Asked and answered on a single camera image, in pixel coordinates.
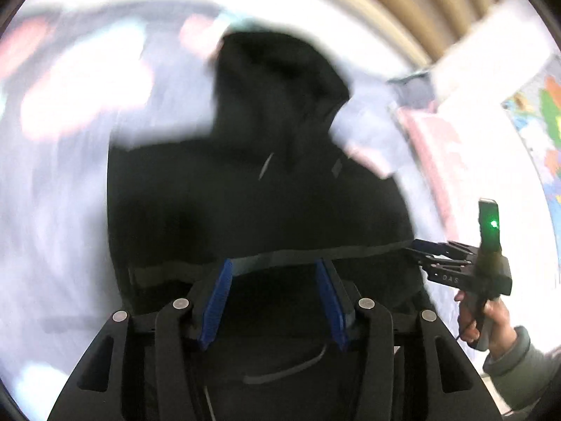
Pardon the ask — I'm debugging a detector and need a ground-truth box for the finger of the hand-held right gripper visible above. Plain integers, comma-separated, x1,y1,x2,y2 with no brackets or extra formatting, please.
412,239,478,259
403,248,474,273

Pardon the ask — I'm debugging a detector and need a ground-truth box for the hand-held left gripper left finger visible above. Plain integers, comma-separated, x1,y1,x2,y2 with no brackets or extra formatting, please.
47,258,235,421

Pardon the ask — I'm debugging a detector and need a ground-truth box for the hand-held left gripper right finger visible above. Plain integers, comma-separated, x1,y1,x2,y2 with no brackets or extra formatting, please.
315,259,502,421

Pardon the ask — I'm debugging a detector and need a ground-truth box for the black hoodie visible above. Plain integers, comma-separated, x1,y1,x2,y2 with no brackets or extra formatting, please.
107,31,434,421

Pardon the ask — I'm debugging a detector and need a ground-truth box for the person's right forearm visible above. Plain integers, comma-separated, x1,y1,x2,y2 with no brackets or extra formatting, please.
482,325,561,414

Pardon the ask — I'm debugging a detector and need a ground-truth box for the person's right hand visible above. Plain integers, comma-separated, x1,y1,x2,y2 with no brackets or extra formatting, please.
453,290,513,360

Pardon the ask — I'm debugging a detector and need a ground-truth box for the pink pillow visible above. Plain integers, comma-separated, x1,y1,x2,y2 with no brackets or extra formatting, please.
396,104,466,240

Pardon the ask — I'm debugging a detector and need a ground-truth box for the grey pillow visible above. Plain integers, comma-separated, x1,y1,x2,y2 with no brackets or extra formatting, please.
388,74,435,109

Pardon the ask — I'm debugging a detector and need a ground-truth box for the grey floral blanket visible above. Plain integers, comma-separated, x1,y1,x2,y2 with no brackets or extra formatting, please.
0,0,439,408

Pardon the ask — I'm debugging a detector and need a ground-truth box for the striped window blind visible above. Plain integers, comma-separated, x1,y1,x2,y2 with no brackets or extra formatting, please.
307,0,524,67

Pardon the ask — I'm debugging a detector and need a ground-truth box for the wall map poster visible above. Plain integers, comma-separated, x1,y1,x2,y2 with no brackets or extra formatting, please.
501,66,561,213

